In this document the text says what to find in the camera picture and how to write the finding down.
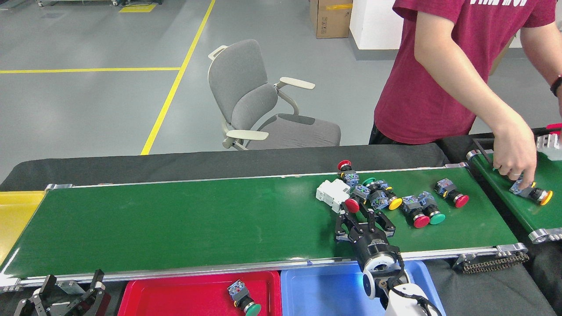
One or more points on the long black table cloth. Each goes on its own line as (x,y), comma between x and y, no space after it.
(175,164)

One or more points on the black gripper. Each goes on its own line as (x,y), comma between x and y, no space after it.
(373,245)

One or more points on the red plastic crate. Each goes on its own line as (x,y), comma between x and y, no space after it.
(554,127)

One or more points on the long green conveyor belt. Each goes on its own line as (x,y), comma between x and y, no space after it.
(175,224)

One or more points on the black wrist watch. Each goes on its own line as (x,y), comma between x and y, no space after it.
(556,85)

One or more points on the black cloth under short conveyor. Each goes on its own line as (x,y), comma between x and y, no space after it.
(456,147)

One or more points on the person's right hand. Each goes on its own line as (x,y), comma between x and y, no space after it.
(513,151)

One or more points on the brown cardboard box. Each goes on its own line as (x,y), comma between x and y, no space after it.
(331,19)

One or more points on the person's left forearm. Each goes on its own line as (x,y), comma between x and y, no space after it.
(549,57)

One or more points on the person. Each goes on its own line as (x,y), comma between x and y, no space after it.
(408,114)

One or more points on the short green conveyor belt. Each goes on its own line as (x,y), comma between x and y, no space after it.
(540,217)

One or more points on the black metal frame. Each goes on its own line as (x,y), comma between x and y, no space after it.
(483,151)

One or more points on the grey office chair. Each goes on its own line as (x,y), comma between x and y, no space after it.
(239,74)

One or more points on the person's right forearm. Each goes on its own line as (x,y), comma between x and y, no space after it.
(478,92)

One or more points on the red plastic tray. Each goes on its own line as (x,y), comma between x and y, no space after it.
(175,298)

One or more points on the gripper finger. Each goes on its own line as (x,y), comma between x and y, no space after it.
(33,305)
(88,305)

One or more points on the yellow plastic bin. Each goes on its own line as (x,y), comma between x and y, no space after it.
(17,219)

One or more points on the blue plastic tray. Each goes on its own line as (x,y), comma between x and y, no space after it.
(325,289)

